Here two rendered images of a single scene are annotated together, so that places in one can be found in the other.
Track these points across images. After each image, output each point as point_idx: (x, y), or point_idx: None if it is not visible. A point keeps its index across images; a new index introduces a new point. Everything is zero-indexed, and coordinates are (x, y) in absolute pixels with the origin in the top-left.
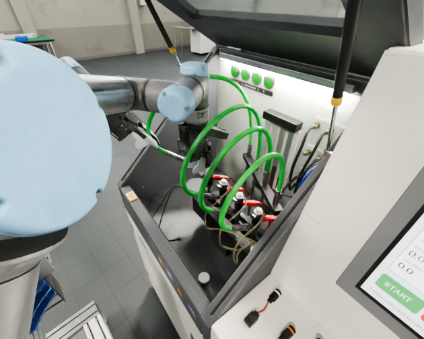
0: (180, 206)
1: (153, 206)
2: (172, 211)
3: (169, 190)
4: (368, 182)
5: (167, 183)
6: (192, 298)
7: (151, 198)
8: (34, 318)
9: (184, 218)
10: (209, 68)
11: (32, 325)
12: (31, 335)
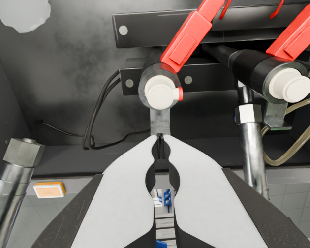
0: (81, 77)
1: (57, 122)
2: (88, 97)
3: (85, 149)
4: None
5: None
6: (296, 182)
7: (33, 118)
8: (156, 244)
9: (116, 85)
10: None
11: (162, 245)
12: (167, 243)
